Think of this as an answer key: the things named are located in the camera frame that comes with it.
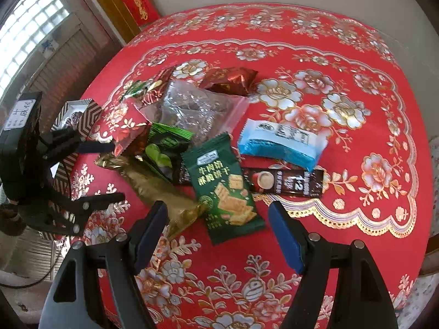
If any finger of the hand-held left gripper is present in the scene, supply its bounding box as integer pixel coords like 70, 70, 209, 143
38, 131, 116, 169
21, 192, 126, 238

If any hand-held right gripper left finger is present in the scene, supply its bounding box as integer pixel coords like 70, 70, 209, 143
38, 200, 168, 329

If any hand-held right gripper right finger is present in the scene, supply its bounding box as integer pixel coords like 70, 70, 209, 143
268, 202, 400, 329

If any dark brown snack packet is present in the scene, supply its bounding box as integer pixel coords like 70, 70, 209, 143
63, 115, 85, 129

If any brown striped cardboard box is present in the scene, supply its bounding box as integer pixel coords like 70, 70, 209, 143
38, 99, 103, 244

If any gold foil snack packet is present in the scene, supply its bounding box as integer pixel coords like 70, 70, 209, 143
95, 154, 206, 239

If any red floral snack packet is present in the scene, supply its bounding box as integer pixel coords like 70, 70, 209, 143
90, 98, 153, 156

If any dark brown coffee stick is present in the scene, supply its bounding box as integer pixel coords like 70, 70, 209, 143
242, 167, 325, 197

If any green cracker packet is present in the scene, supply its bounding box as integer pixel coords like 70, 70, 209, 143
181, 133, 266, 245

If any blue and white snack packet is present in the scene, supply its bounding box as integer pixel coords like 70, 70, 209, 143
237, 118, 328, 172

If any dark green snack packet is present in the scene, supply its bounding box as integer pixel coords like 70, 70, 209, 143
142, 123, 193, 186

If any green and red snack packet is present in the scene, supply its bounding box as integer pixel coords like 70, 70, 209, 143
123, 67, 177, 110

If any clear zip bag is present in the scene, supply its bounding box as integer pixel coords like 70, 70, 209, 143
139, 80, 250, 141

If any dark red snack packet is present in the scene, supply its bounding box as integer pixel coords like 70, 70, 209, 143
199, 67, 258, 97

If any window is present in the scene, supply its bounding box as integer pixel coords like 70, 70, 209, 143
0, 0, 71, 90

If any grey patterned cloth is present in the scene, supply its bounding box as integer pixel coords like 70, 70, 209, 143
391, 274, 439, 329

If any red floral tablecloth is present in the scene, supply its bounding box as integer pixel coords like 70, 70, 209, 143
69, 3, 434, 329

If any wooden door frame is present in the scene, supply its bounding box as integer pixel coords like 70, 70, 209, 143
80, 0, 139, 47

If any red wall hanging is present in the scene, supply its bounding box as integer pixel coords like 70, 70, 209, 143
117, 0, 160, 27

